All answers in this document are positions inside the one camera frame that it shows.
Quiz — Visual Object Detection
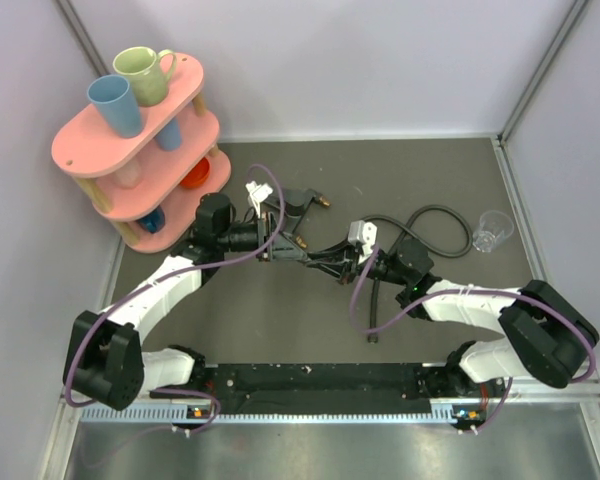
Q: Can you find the green ceramic mug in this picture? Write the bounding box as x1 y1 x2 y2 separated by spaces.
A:
112 46 177 107

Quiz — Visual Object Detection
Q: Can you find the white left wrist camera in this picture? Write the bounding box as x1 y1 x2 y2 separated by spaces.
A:
245 181 273 217

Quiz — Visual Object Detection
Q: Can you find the grey slotted cable duct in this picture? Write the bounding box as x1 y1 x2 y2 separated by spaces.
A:
80 402 458 426

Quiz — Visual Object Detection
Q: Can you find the translucent pink cup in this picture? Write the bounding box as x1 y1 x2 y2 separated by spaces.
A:
113 158 142 189

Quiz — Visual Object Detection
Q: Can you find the blue plastic tumbler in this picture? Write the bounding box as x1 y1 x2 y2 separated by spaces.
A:
87 75 144 138

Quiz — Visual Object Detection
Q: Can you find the orange bowl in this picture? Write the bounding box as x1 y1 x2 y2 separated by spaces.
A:
179 157 211 189

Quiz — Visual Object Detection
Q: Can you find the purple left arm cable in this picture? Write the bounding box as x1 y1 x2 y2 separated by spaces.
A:
64 163 285 407

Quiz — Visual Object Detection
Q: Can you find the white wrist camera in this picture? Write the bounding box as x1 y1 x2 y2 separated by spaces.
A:
245 181 273 217
347 220 377 262

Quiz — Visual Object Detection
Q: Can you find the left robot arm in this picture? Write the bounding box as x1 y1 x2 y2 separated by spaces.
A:
63 183 321 410

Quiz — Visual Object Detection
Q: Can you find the small blue cup middle shelf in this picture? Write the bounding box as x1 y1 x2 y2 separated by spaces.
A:
155 117 182 152

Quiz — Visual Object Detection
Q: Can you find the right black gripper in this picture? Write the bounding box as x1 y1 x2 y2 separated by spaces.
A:
307 237 410 287

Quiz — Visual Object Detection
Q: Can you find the black rubber hose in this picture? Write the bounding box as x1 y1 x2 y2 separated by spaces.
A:
307 203 474 345

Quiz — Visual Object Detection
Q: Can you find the black fitting with brass connectors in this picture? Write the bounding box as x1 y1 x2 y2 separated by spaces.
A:
282 188 331 249

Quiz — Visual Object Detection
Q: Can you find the dark blue cup bottom shelf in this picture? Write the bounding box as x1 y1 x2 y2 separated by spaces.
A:
136 206 166 234

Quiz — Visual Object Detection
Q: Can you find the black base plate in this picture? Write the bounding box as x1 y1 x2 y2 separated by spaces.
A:
173 363 482 415

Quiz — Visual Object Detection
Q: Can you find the clear plastic cup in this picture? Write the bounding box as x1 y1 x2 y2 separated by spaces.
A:
473 210 515 253

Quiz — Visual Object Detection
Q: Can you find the pink three-tier shelf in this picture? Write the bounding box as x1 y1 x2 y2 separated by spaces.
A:
51 53 231 253

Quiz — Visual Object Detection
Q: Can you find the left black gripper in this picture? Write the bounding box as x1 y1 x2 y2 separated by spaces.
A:
218 211 307 262

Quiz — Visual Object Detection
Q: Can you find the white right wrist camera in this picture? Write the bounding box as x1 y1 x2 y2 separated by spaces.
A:
347 220 377 262

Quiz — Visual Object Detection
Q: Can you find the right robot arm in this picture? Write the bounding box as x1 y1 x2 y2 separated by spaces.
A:
308 240 599 396

